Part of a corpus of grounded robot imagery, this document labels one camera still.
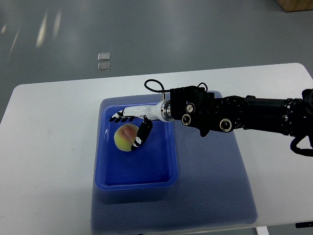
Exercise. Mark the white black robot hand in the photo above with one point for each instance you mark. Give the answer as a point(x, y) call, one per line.
point(160, 111)

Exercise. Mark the yellow red peach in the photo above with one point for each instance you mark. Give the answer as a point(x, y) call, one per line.
point(124, 137)

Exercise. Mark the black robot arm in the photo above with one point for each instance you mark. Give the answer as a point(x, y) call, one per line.
point(195, 107)

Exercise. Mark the upper metal floor plate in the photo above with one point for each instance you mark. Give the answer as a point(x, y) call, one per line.
point(104, 56)

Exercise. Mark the blue plastic tray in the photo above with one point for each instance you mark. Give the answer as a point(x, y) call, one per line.
point(153, 165)

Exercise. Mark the blue grey fabric mat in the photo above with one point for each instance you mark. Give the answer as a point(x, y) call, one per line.
point(212, 188)

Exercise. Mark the white table leg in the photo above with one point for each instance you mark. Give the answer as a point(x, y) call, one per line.
point(262, 230)

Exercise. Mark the wooden box corner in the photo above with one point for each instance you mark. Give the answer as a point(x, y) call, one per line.
point(295, 5)

